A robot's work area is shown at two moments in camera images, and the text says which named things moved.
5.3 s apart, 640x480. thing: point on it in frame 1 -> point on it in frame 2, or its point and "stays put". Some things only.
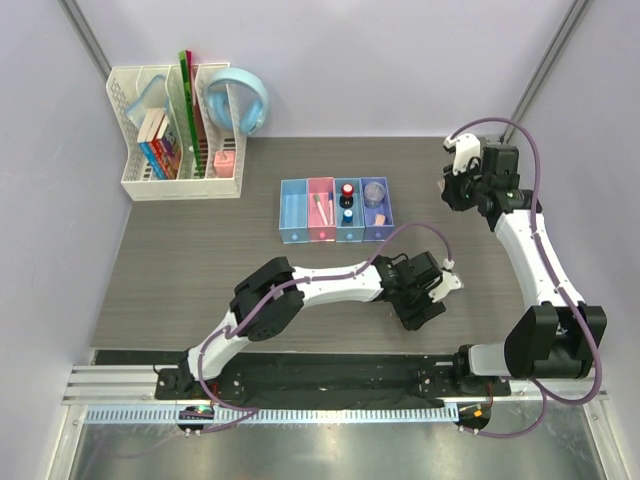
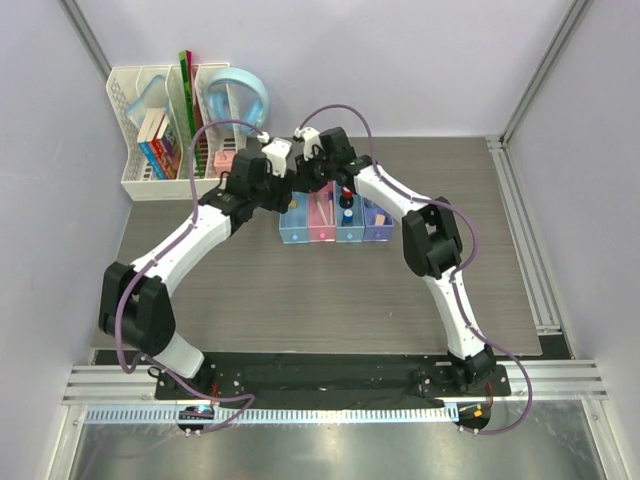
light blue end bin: [293, 211] stays put
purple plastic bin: [377, 233] stays put
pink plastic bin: [318, 230] stays put
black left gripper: [415, 320] -> [283, 190]
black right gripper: [452, 182] -> [303, 177]
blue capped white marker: [331, 207] stays put
